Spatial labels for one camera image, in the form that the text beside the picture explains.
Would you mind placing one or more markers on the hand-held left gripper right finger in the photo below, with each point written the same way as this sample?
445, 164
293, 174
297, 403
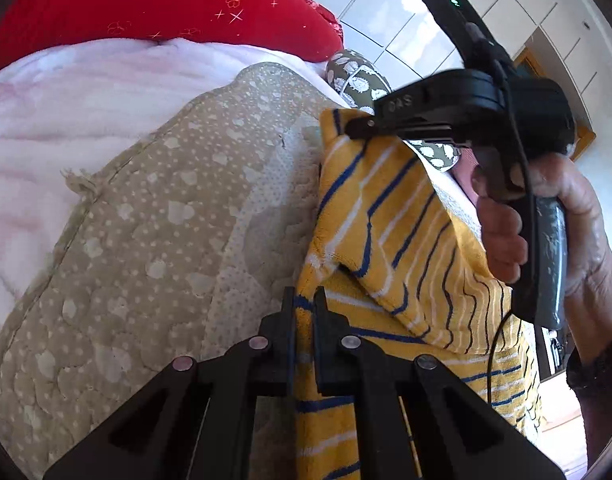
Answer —
322, 350

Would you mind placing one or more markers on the person's right hand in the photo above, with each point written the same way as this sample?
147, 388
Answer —
588, 260

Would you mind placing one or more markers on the person's right forearm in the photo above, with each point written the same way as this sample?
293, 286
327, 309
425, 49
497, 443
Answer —
600, 400

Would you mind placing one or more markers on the beige quilted heart-print mat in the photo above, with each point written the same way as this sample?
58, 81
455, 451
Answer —
161, 235

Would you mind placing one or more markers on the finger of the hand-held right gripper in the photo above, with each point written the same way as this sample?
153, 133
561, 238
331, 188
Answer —
410, 125

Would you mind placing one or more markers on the pale pink blanket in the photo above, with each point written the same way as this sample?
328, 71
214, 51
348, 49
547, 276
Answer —
61, 110

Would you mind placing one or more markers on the red pillow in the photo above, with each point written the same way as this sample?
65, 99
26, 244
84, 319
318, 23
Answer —
136, 0

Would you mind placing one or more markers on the green white-spotted pillow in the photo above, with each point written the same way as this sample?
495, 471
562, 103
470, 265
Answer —
358, 80

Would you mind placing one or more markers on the yellow striped knit garment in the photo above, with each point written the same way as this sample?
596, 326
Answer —
385, 220

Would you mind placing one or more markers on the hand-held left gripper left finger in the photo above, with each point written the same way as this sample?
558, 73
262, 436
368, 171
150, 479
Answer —
288, 342

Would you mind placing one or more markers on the wooden door frame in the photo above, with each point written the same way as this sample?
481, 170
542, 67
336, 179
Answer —
587, 137

